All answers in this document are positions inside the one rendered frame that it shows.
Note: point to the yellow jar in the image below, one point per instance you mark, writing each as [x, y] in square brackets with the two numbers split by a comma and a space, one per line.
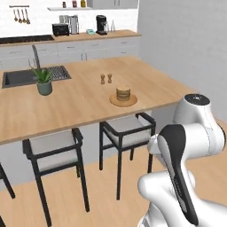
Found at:
[83, 3]

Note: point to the dark jar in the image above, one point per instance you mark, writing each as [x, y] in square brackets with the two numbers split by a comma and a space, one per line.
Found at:
[64, 4]

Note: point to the wooden pepper shaker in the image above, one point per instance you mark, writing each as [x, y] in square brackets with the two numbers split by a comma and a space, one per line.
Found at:
[109, 78]

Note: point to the teal sponge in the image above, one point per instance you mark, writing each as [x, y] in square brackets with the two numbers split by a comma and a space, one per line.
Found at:
[90, 31]

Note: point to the clear glass bottle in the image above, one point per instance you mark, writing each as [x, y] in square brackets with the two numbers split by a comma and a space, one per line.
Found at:
[112, 26]

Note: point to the pink jar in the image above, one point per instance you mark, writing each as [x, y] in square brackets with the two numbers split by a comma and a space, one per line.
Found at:
[74, 3]

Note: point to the grey base cupboard run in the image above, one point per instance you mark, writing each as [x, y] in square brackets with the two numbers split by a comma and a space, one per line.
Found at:
[71, 50]

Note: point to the black coffee machine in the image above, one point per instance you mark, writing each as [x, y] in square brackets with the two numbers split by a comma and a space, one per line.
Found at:
[101, 24]

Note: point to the round wooden plate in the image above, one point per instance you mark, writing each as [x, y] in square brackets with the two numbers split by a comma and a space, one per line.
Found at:
[123, 100]

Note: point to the stack of pancakes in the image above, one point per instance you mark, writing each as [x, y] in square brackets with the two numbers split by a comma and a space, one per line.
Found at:
[123, 92]

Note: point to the silver canister set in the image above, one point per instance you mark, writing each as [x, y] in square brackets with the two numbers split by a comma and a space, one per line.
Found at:
[70, 23]

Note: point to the grey sink tap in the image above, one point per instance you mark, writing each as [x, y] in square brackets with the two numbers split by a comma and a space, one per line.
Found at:
[36, 56]

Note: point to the black toaster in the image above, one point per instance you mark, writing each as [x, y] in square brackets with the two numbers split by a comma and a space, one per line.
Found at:
[60, 29]

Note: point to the green potted plant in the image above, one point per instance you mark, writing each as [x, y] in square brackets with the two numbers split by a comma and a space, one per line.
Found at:
[44, 81]

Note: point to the white wall shelf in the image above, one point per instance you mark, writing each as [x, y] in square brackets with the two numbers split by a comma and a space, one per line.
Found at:
[69, 8]

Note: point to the black frame chair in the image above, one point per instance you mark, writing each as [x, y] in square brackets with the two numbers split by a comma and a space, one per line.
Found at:
[54, 159]
[125, 139]
[5, 189]

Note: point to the black hob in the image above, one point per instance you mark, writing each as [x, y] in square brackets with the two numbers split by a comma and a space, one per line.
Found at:
[26, 39]

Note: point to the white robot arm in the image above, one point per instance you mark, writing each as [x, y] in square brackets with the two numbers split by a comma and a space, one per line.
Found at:
[189, 165]

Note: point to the dark kitchen sink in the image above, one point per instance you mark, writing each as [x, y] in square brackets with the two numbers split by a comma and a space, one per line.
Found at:
[32, 76]

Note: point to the grey wall cupboard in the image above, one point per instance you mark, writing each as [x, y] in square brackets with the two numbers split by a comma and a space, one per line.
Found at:
[112, 3]

